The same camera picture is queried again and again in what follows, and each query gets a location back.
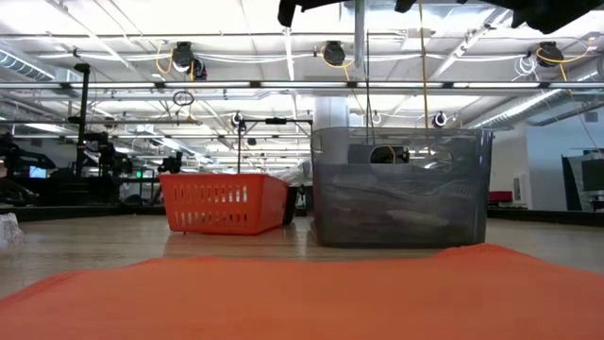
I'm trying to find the orange mat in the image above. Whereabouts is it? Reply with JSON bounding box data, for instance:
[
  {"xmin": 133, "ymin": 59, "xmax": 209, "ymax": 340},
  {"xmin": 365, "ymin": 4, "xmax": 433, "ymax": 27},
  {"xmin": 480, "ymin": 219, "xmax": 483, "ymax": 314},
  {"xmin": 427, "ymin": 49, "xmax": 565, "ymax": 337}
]
[{"xmin": 0, "ymin": 243, "xmax": 604, "ymax": 340}]

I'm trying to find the orange slotted plastic basket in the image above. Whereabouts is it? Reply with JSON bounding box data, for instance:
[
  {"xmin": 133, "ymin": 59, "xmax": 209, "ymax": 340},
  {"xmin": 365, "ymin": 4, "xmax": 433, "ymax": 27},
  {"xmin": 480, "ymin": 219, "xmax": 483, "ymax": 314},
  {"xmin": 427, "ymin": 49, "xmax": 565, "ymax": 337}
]
[{"xmin": 158, "ymin": 172, "xmax": 291, "ymax": 236}]

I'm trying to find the dark display screen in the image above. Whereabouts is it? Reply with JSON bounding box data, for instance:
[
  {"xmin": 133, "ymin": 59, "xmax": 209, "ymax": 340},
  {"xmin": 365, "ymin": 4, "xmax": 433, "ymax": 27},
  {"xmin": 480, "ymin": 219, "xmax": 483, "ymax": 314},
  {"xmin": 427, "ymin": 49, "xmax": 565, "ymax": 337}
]
[{"xmin": 561, "ymin": 149, "xmax": 604, "ymax": 213}]

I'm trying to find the large black ceiling cable reel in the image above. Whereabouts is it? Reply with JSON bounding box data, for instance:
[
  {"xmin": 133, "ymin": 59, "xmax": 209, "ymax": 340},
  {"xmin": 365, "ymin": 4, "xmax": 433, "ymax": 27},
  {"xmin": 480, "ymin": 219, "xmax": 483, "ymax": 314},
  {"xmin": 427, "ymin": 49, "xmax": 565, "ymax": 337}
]
[
  {"xmin": 322, "ymin": 41, "xmax": 347, "ymax": 68},
  {"xmin": 170, "ymin": 41, "xmax": 209, "ymax": 82},
  {"xmin": 536, "ymin": 41, "xmax": 566, "ymax": 69}
]

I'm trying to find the black background robot workstation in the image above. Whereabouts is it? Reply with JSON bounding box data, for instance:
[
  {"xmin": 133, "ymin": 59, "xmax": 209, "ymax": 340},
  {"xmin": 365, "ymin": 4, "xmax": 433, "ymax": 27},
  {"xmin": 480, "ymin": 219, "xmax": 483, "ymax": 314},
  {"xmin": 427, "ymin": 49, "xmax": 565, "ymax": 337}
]
[{"xmin": 0, "ymin": 131, "xmax": 136, "ymax": 205}]

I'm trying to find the black camera rig frame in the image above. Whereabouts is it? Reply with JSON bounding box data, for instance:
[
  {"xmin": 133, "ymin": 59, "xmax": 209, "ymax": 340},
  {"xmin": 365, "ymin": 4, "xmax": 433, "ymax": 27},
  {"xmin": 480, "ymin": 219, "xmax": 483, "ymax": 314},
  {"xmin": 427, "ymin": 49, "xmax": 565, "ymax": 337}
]
[{"xmin": 237, "ymin": 117, "xmax": 314, "ymax": 177}]

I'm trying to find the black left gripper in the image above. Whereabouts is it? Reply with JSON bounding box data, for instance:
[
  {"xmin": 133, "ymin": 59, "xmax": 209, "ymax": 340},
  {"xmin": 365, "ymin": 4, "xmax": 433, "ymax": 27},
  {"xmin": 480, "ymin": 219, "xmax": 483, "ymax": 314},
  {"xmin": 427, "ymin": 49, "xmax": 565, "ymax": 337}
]
[{"xmin": 277, "ymin": 0, "xmax": 355, "ymax": 28}]

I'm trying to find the yellow hanging cable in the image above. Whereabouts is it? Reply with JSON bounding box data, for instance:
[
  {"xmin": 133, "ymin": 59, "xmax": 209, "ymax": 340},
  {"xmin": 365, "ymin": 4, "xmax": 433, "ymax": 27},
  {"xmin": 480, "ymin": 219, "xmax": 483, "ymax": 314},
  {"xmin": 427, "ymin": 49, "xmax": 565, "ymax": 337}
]
[{"xmin": 416, "ymin": 0, "xmax": 430, "ymax": 143}]

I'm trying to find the silver ventilation duct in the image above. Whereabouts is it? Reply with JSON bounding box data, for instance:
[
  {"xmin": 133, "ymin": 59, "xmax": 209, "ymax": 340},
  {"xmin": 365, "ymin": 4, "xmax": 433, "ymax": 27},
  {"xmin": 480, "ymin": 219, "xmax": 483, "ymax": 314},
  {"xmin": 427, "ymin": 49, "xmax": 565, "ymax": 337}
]
[
  {"xmin": 0, "ymin": 46, "xmax": 59, "ymax": 82},
  {"xmin": 464, "ymin": 70, "xmax": 604, "ymax": 132}
]

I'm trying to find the black vertical stand pole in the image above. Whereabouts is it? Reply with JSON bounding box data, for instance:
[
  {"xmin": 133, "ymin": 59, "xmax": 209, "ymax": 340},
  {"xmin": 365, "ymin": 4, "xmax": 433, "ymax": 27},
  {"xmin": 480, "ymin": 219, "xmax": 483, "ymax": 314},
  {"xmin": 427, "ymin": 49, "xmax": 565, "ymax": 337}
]
[{"xmin": 73, "ymin": 62, "xmax": 92, "ymax": 183}]

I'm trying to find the black aluminium table frame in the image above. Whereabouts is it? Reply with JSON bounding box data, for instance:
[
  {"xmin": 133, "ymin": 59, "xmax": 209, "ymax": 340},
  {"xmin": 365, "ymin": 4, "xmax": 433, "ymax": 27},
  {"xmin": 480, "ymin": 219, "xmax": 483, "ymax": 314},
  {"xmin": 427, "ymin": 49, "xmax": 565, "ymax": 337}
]
[{"xmin": 0, "ymin": 203, "xmax": 604, "ymax": 227}]

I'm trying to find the smoky grey translucent bin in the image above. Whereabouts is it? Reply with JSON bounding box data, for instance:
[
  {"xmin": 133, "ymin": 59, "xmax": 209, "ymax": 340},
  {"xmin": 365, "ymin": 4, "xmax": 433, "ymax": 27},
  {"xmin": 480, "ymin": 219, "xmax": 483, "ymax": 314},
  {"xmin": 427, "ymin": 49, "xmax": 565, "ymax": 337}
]
[{"xmin": 310, "ymin": 126, "xmax": 495, "ymax": 249}]

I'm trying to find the black hanging cable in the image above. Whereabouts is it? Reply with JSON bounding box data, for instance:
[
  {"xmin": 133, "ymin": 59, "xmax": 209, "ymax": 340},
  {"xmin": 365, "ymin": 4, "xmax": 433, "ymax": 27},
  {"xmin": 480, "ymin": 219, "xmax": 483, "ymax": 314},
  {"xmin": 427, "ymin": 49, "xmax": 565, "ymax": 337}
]
[{"xmin": 365, "ymin": 30, "xmax": 377, "ymax": 145}]

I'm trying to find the long LED light bar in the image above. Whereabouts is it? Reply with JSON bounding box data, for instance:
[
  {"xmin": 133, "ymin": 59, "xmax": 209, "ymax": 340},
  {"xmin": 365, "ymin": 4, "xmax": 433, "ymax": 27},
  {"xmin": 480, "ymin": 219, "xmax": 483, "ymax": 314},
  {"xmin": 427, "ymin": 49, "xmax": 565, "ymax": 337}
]
[{"xmin": 0, "ymin": 80, "xmax": 604, "ymax": 92}]

